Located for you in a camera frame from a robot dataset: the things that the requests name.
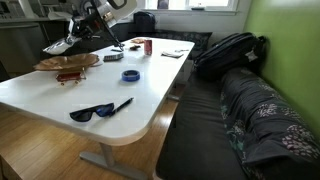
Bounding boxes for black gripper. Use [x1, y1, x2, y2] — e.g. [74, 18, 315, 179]
[65, 12, 103, 44]

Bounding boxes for clear plastic bag with pen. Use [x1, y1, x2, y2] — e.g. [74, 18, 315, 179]
[42, 34, 83, 56]

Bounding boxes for leaf-shaped wooden tray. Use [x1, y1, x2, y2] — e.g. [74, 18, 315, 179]
[32, 53, 100, 72]

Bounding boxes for red toy wagon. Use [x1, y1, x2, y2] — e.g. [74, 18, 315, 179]
[55, 70, 87, 86]

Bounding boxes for grey calculator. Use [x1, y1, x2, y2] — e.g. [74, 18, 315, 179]
[102, 51, 125, 63]

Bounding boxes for dark drawer cabinet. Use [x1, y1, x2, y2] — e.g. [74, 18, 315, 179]
[42, 19, 135, 55]

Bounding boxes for grey cabinet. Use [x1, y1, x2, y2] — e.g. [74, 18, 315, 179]
[0, 21, 52, 78]

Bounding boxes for brown snack piece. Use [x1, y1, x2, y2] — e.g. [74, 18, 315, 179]
[130, 37, 146, 45]

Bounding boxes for blue tape roll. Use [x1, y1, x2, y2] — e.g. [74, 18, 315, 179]
[120, 69, 142, 83]

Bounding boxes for white counter appliance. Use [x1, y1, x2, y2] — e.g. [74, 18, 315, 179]
[0, 0, 27, 20]

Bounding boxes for dark blue backpack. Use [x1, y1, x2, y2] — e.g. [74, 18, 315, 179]
[132, 10, 157, 35]

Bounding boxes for red soda can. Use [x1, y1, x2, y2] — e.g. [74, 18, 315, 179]
[143, 38, 154, 56]

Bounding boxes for black sunglasses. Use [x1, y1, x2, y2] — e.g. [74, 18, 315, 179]
[68, 102, 116, 123]

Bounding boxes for black pen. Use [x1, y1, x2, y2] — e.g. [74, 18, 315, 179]
[109, 96, 135, 116]

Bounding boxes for grey metal table leg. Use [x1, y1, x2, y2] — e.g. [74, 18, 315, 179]
[166, 82, 181, 102]
[78, 142, 150, 180]

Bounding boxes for dark floral cushion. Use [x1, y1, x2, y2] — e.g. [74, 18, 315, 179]
[154, 29, 214, 61]

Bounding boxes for white framed window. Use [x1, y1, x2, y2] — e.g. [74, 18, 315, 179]
[144, 0, 240, 15]

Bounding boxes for large black backpack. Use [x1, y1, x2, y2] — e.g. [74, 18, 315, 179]
[193, 31, 268, 82]

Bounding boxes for dark bench seat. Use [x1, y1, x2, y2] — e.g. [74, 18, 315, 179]
[155, 71, 248, 180]

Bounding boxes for dark floral blanket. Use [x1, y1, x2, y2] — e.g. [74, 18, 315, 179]
[219, 67, 320, 180]

